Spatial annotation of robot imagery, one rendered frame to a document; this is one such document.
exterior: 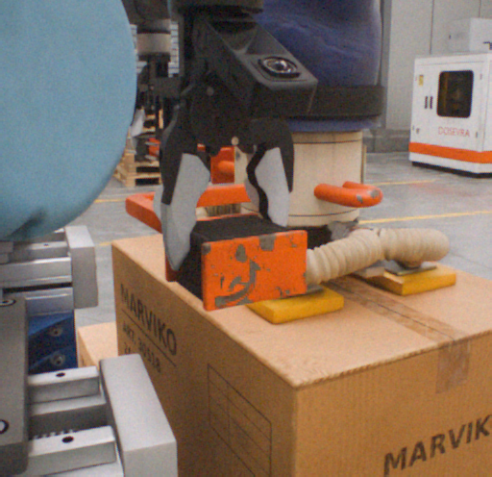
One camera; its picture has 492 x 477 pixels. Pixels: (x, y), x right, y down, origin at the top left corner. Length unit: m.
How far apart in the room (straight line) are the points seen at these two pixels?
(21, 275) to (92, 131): 0.61
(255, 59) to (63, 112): 0.18
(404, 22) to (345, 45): 11.43
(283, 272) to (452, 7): 12.45
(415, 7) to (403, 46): 0.76
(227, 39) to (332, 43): 0.35
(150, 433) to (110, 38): 0.24
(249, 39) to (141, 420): 0.26
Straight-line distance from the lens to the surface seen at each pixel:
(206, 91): 0.44
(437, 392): 0.69
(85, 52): 0.25
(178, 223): 0.45
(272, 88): 0.37
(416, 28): 12.34
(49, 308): 0.87
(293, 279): 0.46
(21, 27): 0.22
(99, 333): 1.72
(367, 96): 0.78
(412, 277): 0.81
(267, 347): 0.63
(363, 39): 0.79
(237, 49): 0.41
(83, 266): 0.85
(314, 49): 0.74
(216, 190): 0.74
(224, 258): 0.42
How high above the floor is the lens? 1.20
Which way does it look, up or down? 13 degrees down
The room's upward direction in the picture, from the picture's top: straight up
